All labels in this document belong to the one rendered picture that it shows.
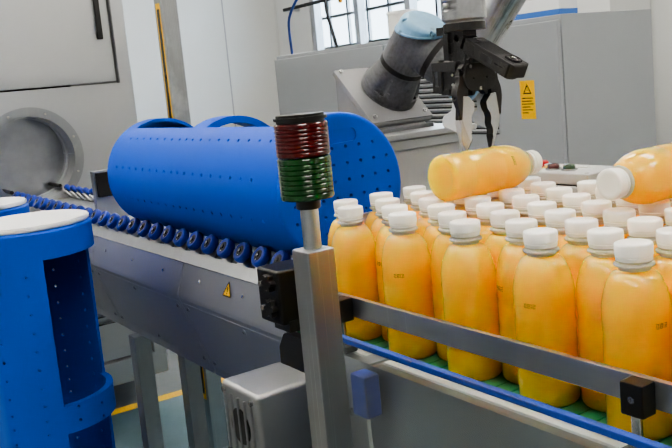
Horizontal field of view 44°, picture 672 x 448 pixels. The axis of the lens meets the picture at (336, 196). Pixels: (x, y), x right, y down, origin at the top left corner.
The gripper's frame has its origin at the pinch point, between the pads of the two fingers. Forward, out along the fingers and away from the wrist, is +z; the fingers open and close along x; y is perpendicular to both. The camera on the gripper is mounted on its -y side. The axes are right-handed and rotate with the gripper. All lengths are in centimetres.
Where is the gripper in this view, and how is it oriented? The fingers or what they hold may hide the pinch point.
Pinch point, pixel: (480, 141)
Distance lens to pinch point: 144.6
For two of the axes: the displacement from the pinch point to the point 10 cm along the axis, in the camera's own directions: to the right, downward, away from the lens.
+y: -5.7, -0.6, 8.2
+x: -8.2, 1.6, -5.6
